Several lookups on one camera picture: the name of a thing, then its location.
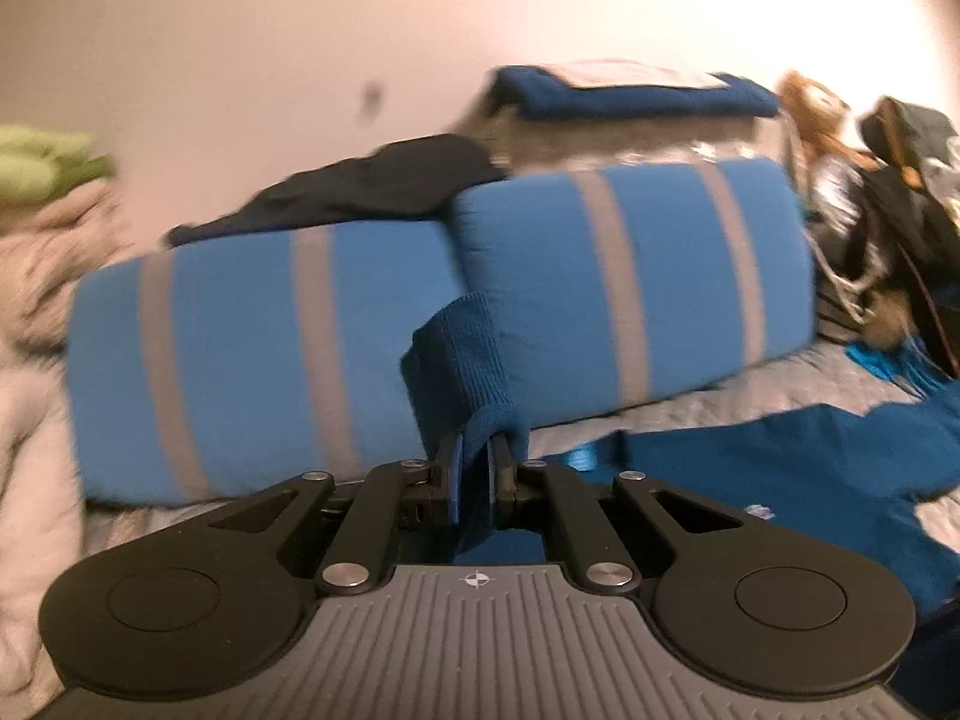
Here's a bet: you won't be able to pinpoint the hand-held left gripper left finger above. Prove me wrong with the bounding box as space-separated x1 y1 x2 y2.
210 433 464 601

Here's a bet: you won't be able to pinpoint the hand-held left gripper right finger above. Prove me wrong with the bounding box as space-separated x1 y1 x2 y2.
487 433 752 595

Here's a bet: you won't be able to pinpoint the blue sweatshirt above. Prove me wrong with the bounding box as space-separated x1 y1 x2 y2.
400 291 960 691

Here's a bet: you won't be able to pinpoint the folded blue clothes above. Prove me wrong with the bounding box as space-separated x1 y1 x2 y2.
486 64 782 122

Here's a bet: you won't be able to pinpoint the dark clothes pile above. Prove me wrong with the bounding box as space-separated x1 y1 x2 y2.
814 96 960 380

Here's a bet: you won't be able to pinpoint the blue grey-striped pillow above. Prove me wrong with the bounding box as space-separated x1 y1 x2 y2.
66 219 481 505
448 156 820 430

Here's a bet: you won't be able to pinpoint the dark cloth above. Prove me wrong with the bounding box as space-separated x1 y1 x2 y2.
165 133 512 246

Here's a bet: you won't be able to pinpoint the light blue patterned cloth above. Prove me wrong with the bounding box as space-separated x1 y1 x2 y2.
846 336 947 395

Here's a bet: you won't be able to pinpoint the brown stuffed toy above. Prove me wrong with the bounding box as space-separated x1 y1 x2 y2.
775 70 857 170

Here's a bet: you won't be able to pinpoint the green cloth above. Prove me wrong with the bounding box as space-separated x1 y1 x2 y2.
0 126 115 205

